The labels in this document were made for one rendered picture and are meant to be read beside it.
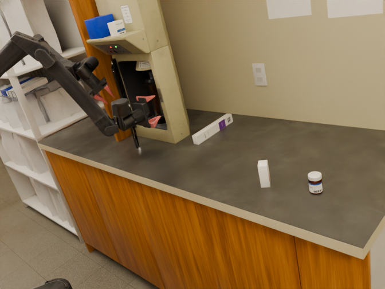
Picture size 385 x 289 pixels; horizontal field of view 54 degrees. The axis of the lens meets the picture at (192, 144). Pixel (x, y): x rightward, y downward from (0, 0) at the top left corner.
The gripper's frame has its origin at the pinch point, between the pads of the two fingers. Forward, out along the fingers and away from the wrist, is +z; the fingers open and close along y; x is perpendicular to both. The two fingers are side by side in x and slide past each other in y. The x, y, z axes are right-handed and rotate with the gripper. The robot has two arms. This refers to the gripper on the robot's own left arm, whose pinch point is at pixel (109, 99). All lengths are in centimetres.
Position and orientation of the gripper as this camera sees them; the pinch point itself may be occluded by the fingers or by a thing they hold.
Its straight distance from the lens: 184.9
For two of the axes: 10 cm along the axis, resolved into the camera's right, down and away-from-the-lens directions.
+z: 6.1, 6.7, 4.2
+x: 2.0, 3.8, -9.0
